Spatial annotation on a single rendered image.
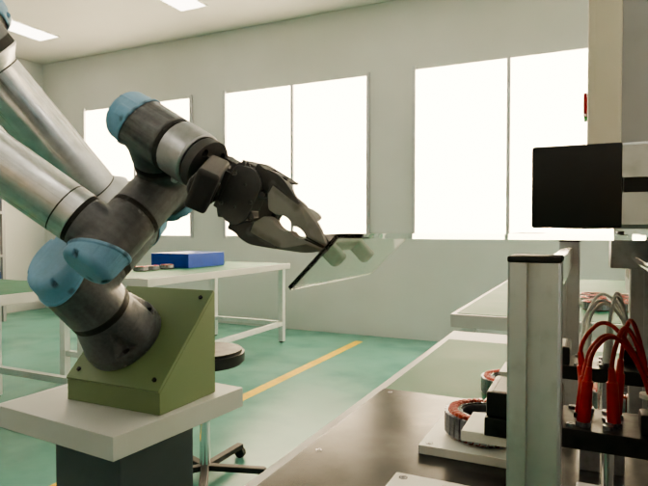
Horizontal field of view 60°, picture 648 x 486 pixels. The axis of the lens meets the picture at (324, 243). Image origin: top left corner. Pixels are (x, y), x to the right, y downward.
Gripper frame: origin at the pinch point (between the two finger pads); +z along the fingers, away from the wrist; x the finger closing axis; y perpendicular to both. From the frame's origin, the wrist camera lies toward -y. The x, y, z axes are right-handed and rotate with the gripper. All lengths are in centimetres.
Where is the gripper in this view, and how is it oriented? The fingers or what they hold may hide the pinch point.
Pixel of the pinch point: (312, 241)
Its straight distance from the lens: 63.6
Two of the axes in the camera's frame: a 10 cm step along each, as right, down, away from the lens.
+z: 7.8, 5.1, -3.7
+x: -4.5, 8.6, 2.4
